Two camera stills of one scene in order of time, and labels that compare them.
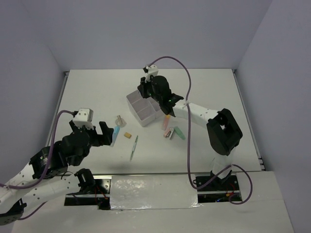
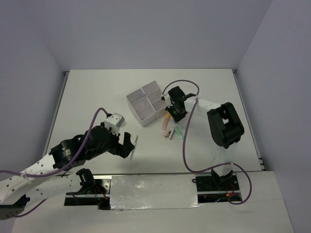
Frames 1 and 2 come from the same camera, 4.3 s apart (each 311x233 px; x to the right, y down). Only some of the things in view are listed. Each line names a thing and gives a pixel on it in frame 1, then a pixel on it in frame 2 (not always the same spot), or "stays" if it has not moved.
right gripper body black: [146, 89] -> [178, 115]
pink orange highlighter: [165, 122] stays
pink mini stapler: [168, 133] stays
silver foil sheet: [152, 191] stays
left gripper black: [105, 139] -> [122, 150]
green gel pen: [133, 148] stays
